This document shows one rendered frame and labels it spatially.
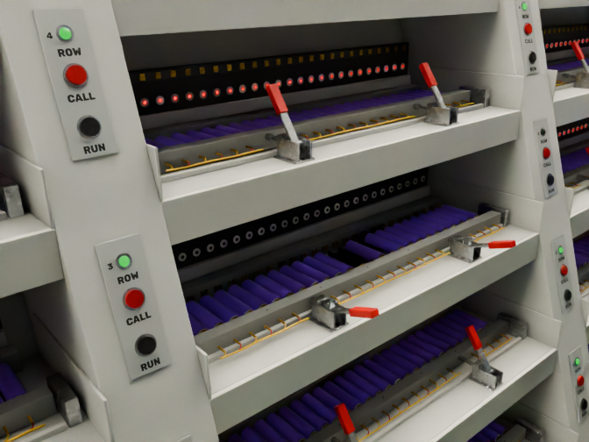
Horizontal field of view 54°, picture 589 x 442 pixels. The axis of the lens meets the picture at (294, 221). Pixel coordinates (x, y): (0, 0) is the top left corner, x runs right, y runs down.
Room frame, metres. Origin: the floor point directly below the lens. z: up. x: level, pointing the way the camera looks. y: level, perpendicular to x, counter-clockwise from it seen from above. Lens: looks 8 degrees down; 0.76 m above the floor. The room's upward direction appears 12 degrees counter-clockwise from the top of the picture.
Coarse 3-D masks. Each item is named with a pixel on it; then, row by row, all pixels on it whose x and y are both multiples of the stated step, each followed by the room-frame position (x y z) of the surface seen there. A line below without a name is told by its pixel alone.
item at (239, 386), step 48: (480, 192) 0.96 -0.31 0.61; (288, 240) 0.81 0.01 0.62; (480, 240) 0.86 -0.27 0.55; (528, 240) 0.86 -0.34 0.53; (384, 288) 0.73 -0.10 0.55; (432, 288) 0.72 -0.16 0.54; (480, 288) 0.80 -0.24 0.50; (288, 336) 0.62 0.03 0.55; (336, 336) 0.62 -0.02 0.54; (384, 336) 0.68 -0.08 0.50; (240, 384) 0.54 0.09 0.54; (288, 384) 0.59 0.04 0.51
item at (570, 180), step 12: (588, 120) 1.35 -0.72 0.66; (564, 132) 1.29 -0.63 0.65; (576, 132) 1.33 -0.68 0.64; (588, 132) 1.35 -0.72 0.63; (564, 144) 1.29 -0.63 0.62; (576, 144) 1.31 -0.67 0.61; (588, 144) 1.32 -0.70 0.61; (564, 156) 1.23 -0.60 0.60; (576, 156) 1.23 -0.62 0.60; (588, 156) 1.23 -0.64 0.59; (564, 168) 1.15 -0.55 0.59; (576, 168) 1.13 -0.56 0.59; (588, 168) 1.13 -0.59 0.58; (564, 180) 1.07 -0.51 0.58; (576, 180) 1.10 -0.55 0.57; (588, 180) 1.13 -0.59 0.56; (576, 192) 1.05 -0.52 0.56; (588, 192) 1.06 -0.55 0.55; (576, 204) 1.00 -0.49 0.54; (588, 204) 1.00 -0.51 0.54; (576, 216) 0.95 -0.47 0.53; (588, 216) 0.99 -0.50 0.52; (576, 228) 0.97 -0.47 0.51; (588, 228) 1.00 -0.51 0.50
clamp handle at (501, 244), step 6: (468, 240) 0.80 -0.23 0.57; (504, 240) 0.76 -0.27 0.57; (510, 240) 0.75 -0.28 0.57; (474, 246) 0.79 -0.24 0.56; (480, 246) 0.78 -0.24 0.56; (486, 246) 0.77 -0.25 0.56; (492, 246) 0.76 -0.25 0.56; (498, 246) 0.76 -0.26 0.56; (504, 246) 0.75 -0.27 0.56; (510, 246) 0.74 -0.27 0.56
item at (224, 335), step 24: (480, 216) 0.90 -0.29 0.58; (432, 240) 0.81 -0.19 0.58; (384, 264) 0.74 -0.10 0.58; (408, 264) 0.78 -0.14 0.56; (312, 288) 0.68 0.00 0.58; (336, 288) 0.69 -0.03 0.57; (360, 288) 0.70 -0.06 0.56; (264, 312) 0.63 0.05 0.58; (288, 312) 0.65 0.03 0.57; (216, 336) 0.59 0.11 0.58; (240, 336) 0.61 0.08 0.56
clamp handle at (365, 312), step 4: (332, 300) 0.64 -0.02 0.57; (332, 304) 0.64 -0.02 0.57; (328, 308) 0.64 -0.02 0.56; (332, 308) 0.64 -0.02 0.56; (336, 308) 0.64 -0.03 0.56; (340, 308) 0.63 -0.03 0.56; (344, 308) 0.63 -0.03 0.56; (348, 308) 0.62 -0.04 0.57; (352, 308) 0.61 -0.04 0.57; (356, 308) 0.61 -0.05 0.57; (360, 308) 0.60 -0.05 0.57; (364, 308) 0.60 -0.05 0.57; (368, 308) 0.60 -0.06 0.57; (372, 308) 0.59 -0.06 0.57; (376, 308) 0.59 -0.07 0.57; (336, 312) 0.63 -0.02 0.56; (340, 312) 0.62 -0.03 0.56; (344, 312) 0.62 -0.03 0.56; (348, 312) 0.61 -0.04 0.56; (352, 312) 0.61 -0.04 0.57; (356, 312) 0.60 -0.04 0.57; (360, 312) 0.59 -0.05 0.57; (364, 312) 0.59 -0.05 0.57; (368, 312) 0.59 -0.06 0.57; (372, 312) 0.58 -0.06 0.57; (376, 312) 0.59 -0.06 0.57; (352, 316) 0.61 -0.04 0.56; (356, 316) 0.60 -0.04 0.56; (360, 316) 0.60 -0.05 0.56; (364, 316) 0.59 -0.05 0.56; (368, 316) 0.59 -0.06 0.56; (372, 316) 0.58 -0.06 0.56; (376, 316) 0.59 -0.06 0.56
